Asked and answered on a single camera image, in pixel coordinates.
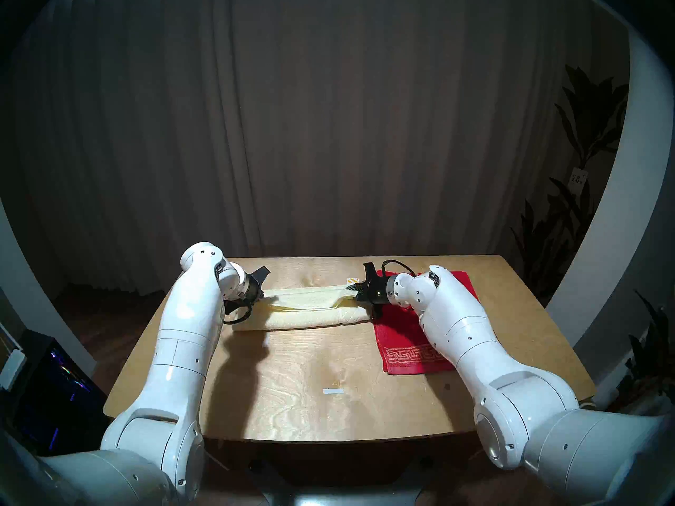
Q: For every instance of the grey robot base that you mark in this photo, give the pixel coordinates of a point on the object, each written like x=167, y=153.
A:
x=337, y=497

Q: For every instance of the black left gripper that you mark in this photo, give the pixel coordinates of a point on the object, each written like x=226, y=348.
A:
x=251, y=291

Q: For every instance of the grey-brown pleated curtain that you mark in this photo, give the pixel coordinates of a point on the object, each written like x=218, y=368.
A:
x=316, y=115

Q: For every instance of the cream dotted towel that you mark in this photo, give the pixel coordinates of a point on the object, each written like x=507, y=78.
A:
x=306, y=310

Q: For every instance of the red towel with gold border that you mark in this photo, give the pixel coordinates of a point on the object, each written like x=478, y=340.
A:
x=401, y=341

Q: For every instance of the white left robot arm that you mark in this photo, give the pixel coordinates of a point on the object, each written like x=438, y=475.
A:
x=179, y=352

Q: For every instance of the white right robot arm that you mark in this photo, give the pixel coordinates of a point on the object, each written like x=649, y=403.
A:
x=474, y=347

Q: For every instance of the white plant label tag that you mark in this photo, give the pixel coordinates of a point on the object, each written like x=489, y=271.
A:
x=578, y=179

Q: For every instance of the small dark potted plant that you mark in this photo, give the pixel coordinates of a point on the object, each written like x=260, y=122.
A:
x=656, y=352

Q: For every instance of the white curved arch pillar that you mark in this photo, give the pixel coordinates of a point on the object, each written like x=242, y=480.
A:
x=26, y=299
x=633, y=194

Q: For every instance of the tall dark leafy plant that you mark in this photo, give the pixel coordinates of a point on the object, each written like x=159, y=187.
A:
x=590, y=109

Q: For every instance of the black computer with RGB lights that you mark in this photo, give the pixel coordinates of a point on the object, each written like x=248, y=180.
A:
x=52, y=394

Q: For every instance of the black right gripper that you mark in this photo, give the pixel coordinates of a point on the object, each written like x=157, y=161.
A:
x=379, y=292

